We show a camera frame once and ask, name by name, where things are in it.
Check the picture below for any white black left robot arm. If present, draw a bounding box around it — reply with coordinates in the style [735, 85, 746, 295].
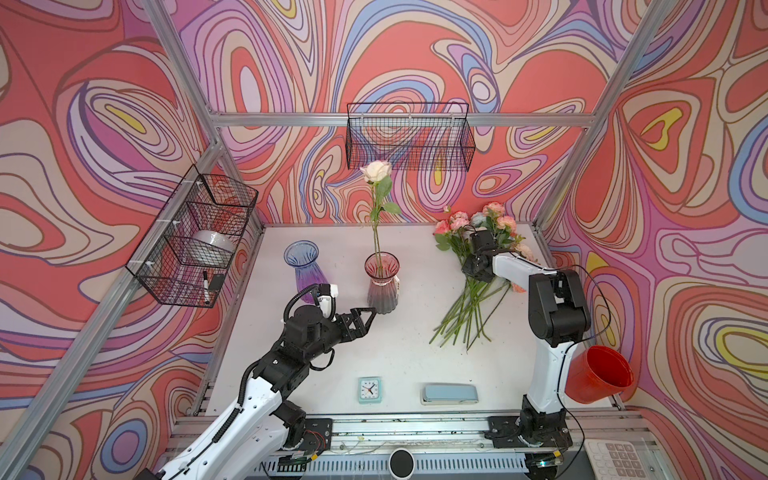
[137, 284, 377, 479]

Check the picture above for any black wire basket left wall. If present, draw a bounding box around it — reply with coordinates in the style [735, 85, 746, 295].
[125, 166, 258, 308]

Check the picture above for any artificial flower bunch on table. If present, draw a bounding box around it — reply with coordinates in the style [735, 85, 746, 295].
[432, 202, 537, 349]

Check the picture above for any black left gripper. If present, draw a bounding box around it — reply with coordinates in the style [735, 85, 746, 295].
[300, 308, 376, 367]

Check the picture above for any pink grey glass vase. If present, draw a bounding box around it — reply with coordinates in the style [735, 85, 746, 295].
[364, 252, 400, 315]

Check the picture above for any black wire basket back wall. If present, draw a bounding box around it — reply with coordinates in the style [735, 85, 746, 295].
[345, 100, 476, 172]

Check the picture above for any black wire basket wall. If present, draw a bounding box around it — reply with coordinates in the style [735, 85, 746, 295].
[345, 100, 476, 172]
[125, 166, 258, 308]

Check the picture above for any red plastic cup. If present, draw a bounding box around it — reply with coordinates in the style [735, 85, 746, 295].
[565, 345, 634, 404]

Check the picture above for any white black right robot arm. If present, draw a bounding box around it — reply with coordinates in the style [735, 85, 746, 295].
[462, 230, 592, 449]

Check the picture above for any purple glass vase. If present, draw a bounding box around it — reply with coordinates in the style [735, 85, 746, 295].
[283, 240, 328, 292]

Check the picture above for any small teal alarm clock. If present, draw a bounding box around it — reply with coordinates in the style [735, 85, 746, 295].
[357, 377, 382, 404]

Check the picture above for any white calculator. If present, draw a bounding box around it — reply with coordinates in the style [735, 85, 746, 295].
[584, 439, 649, 480]

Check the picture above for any black marker in basket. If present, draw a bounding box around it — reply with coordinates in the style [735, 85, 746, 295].
[202, 270, 211, 305]

